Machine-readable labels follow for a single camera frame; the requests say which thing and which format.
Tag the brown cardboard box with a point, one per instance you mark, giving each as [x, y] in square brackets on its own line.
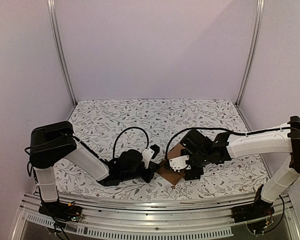
[173, 177]

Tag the left aluminium frame post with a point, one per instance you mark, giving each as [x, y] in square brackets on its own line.
[51, 6]

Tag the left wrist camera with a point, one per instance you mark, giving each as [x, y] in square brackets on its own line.
[149, 154]

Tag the aluminium front rail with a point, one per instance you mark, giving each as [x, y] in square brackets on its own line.
[117, 219]

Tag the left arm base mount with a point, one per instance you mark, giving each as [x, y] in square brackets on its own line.
[65, 212]

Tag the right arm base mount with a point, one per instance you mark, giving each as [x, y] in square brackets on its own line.
[257, 209]

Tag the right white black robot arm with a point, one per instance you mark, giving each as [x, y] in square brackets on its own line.
[229, 145]

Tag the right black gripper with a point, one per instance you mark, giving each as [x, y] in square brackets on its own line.
[186, 161]

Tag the aluminium frame post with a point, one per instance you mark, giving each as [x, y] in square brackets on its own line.
[51, 6]
[260, 5]

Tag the right aluminium frame post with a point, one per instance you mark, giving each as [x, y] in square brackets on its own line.
[260, 5]

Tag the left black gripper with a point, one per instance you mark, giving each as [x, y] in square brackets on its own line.
[153, 168]

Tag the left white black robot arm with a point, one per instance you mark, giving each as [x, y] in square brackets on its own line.
[54, 142]

